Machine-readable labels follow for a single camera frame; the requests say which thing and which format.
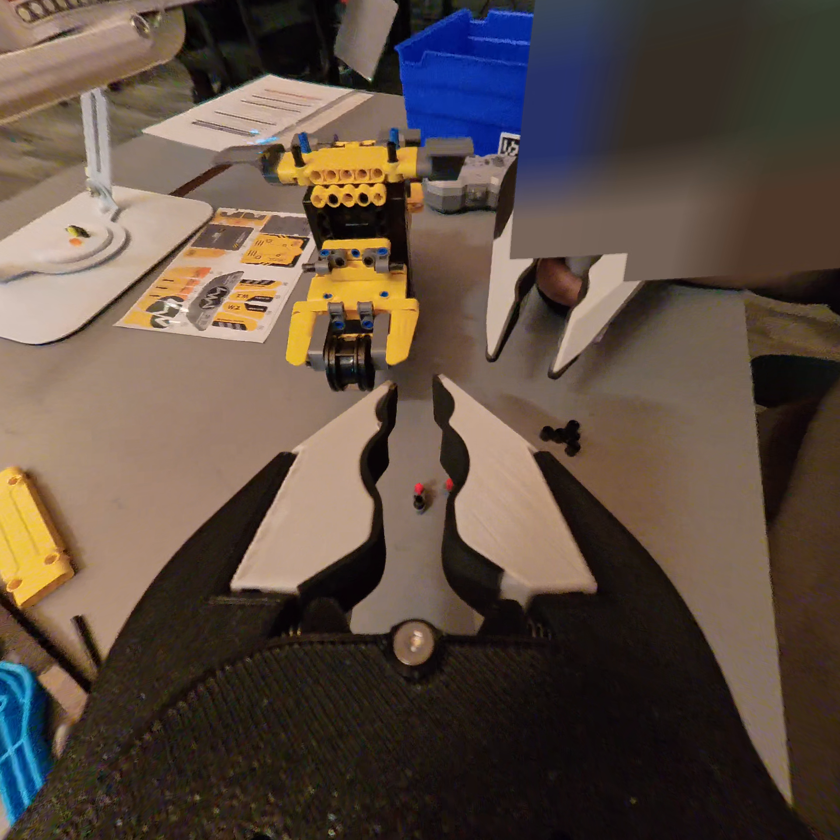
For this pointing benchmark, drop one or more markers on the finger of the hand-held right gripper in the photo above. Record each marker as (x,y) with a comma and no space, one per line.
(502,295)
(600,308)

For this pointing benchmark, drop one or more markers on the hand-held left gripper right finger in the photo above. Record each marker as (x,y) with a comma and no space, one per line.
(518,518)

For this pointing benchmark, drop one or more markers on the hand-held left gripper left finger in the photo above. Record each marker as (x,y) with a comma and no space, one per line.
(308,518)

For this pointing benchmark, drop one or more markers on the black toy connector piece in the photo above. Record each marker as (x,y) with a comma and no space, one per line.
(563,436)

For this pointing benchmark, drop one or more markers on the red and black toy pin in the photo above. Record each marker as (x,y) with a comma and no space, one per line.
(419,502)

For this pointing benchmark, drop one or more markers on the person's right hand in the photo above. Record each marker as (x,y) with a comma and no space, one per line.
(558,282)

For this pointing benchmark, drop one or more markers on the grey toy battery box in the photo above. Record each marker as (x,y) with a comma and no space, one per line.
(459,190)

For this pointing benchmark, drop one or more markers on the blue plastic bin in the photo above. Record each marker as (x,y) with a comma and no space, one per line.
(459,92)

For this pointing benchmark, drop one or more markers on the yellow toy brick vehicle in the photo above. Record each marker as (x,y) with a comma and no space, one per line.
(354,289)

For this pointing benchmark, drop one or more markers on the grey hanging card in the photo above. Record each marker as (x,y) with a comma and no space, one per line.
(367,33)

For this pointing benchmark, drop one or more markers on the black chair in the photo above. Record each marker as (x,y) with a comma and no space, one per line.
(794,380)

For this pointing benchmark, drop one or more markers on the white printed paper sheet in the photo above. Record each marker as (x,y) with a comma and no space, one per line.
(262,111)

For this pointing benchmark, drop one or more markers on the black toy axle rod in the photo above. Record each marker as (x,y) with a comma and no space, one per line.
(87,641)
(46,643)

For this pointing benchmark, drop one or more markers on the yellow and black sticker sheet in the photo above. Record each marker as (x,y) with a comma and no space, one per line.
(197,289)

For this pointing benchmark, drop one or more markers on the yellow toy panel with holes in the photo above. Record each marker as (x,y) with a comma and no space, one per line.
(29,538)

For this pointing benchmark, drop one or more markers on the white desk stand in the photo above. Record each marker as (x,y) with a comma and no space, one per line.
(151,229)

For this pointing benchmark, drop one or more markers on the blue toy net piece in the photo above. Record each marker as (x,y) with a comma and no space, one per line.
(23,735)

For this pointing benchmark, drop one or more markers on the small yellow and black piece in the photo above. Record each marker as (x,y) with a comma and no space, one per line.
(77,231)

